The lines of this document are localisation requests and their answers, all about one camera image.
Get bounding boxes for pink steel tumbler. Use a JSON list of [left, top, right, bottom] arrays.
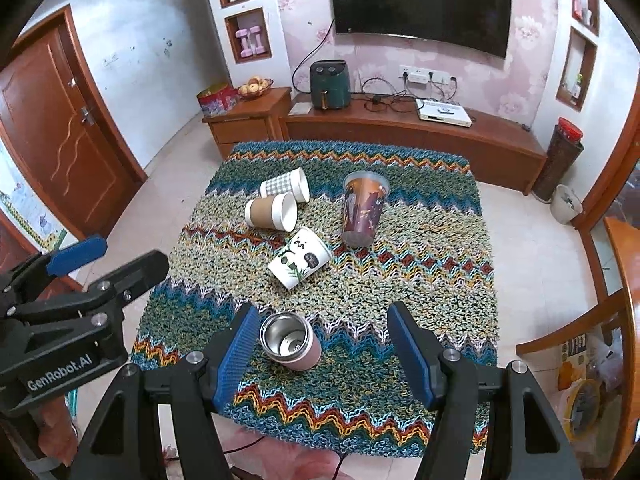
[[259, 312, 321, 372]]

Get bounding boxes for panda print paper cup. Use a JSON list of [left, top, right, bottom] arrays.
[[268, 228, 333, 290]]

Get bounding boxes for brown sleeve paper cup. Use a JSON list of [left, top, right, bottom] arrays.
[[245, 192, 297, 232]]

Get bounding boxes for grey checked paper cup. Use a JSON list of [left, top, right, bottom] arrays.
[[259, 167, 310, 204]]

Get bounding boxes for tall brown plastic cup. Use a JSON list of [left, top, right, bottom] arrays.
[[342, 170, 390, 248]]

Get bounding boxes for colourful zigzag knitted cloth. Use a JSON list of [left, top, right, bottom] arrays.
[[131, 141, 499, 457]]

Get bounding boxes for brown wooden door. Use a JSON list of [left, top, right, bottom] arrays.
[[1, 6, 146, 240]]

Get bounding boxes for white waste bin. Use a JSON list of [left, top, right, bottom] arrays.
[[550, 184, 582, 224]]

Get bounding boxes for wooden chair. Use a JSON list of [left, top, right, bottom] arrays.
[[516, 218, 639, 479]]

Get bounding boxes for long wooden tv cabinet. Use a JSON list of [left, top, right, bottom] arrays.
[[280, 100, 547, 194]]

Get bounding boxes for red gift tin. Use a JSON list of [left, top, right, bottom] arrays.
[[196, 82, 238, 118]]

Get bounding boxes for small wooden drawer cabinet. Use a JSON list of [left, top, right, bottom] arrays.
[[202, 87, 292, 159]]

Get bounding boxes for white set-top box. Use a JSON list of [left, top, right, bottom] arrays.
[[416, 98, 472, 128]]

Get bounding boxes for dark woven tall bin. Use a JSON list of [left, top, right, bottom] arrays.
[[532, 117, 584, 203]]

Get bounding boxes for bowl of fruit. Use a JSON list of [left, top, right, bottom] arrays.
[[236, 76, 273, 100]]

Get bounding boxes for dark green air fryer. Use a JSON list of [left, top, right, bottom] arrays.
[[309, 60, 352, 110]]

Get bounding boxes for pink dumbbell pair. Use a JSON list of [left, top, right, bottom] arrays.
[[234, 25, 267, 58]]

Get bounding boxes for white power strip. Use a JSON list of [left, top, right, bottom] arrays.
[[398, 65, 451, 84]]

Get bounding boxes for black cables on cabinet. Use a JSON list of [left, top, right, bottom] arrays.
[[359, 75, 459, 114]]

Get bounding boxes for black wall television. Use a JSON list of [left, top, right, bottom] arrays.
[[332, 0, 512, 58]]

